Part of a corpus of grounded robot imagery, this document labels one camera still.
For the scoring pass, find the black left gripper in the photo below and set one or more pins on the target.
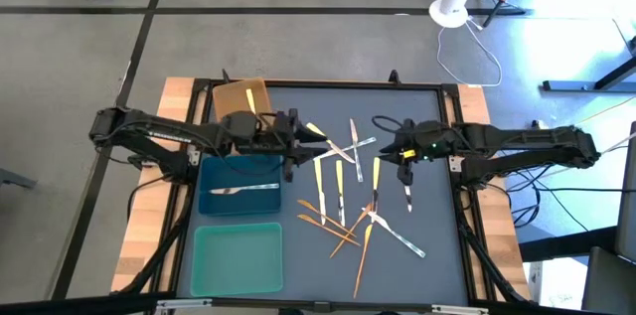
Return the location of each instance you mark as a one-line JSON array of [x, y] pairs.
[[278, 138]]

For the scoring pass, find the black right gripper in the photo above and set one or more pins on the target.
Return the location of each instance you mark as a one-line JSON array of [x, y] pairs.
[[427, 141]]

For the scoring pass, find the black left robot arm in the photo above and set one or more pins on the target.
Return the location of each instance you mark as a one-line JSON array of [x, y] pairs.
[[164, 131]]

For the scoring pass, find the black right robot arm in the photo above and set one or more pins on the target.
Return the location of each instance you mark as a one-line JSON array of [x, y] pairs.
[[522, 141]]

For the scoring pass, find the orange plastic bin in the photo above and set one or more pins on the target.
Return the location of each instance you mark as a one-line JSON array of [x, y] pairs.
[[231, 99]]

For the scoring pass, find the dark blue plastic bin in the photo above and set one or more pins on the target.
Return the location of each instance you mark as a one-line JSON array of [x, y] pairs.
[[238, 203]]

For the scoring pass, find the wooden table side board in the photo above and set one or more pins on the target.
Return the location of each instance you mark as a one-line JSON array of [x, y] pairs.
[[502, 235], [174, 87]]

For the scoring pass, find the teal plastic bin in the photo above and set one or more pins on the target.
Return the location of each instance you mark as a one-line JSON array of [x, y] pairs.
[[236, 265]]

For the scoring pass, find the black T-shaped desk foot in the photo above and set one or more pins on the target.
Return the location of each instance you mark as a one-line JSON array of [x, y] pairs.
[[571, 86]]

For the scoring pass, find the black floor beam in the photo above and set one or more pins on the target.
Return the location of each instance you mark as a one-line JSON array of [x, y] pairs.
[[561, 246]]

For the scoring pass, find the white floor sign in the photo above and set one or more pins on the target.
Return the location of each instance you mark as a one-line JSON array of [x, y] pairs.
[[561, 285]]

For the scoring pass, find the grey panel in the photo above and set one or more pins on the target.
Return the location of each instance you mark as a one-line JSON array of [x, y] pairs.
[[627, 196]]

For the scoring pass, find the grey floor object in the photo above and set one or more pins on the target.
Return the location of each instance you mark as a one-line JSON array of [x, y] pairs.
[[15, 178]]

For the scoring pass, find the silver rail bracket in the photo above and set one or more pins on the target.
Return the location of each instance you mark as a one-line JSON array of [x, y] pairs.
[[459, 309], [184, 303]]

